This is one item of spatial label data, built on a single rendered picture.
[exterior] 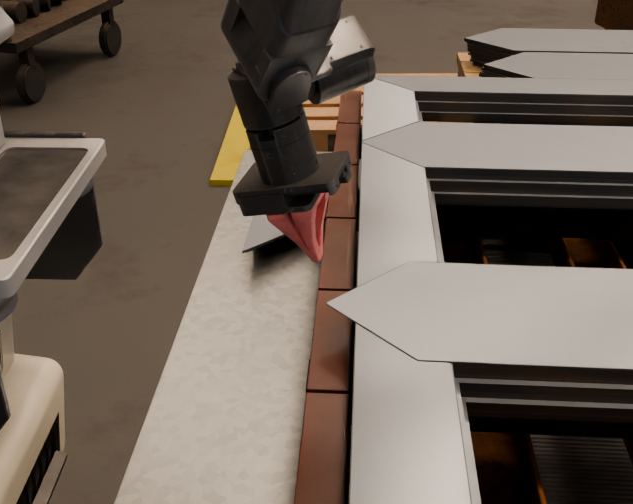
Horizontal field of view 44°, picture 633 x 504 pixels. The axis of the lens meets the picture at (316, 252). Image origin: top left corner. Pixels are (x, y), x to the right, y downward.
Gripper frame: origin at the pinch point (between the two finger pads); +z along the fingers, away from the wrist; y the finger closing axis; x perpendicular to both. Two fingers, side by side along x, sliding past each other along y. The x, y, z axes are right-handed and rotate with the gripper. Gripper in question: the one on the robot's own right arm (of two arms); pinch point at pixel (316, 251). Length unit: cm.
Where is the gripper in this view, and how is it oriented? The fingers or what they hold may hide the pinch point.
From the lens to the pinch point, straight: 78.8
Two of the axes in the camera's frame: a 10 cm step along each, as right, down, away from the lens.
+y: -9.2, 0.6, 3.9
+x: -2.9, 5.5, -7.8
